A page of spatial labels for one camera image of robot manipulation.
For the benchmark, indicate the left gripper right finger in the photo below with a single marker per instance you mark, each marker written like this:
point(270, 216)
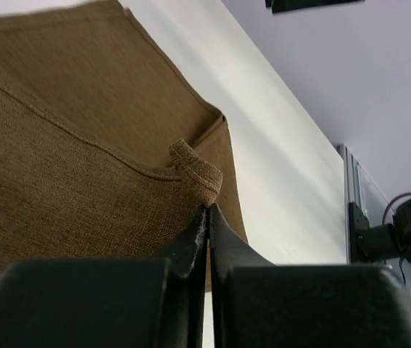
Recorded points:
point(233, 264)

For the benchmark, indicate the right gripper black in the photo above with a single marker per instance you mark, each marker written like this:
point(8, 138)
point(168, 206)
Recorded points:
point(281, 6)

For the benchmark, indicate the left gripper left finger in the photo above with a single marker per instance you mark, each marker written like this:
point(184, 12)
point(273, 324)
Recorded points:
point(181, 321)

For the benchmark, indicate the brown cloth napkin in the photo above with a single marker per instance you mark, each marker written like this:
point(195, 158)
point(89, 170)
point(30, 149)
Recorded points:
point(105, 149)

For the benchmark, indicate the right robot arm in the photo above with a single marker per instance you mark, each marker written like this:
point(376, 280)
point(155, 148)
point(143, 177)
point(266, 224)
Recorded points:
point(397, 223)

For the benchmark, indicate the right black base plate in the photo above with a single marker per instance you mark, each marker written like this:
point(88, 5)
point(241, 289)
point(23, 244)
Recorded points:
point(357, 223)

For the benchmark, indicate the aluminium front rail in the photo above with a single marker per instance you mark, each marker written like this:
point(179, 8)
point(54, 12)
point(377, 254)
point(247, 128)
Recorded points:
point(361, 190)

